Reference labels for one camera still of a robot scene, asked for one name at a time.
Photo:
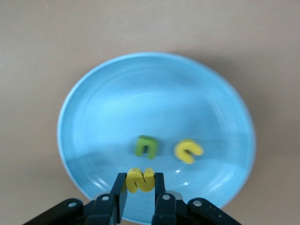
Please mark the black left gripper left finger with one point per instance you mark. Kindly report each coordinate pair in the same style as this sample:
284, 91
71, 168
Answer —
103, 211

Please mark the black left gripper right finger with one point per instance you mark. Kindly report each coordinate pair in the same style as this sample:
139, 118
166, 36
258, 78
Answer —
168, 211

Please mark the yellow foam number 2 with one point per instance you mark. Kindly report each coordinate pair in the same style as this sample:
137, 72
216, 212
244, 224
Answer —
140, 181

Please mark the yellow foam letter U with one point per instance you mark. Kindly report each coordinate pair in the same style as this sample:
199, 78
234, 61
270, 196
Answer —
180, 151

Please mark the green foam letter U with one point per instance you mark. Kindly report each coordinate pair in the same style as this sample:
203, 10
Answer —
145, 140

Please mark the blue plate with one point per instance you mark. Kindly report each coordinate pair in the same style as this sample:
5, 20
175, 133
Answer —
140, 105

